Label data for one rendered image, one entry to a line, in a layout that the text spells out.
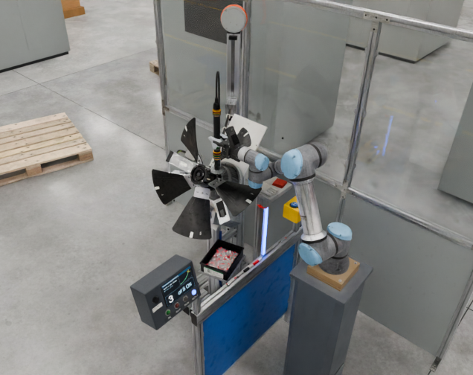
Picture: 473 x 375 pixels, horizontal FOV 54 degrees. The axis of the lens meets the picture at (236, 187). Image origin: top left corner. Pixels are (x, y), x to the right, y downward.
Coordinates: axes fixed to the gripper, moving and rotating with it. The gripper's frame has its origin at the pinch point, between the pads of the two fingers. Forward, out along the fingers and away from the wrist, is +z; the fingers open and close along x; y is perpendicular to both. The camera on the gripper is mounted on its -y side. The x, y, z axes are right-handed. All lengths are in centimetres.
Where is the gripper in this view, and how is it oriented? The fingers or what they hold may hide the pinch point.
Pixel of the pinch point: (213, 135)
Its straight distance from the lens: 246.1
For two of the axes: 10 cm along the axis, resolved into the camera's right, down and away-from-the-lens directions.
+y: -0.3, 8.1, 5.9
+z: -7.5, -4.1, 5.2
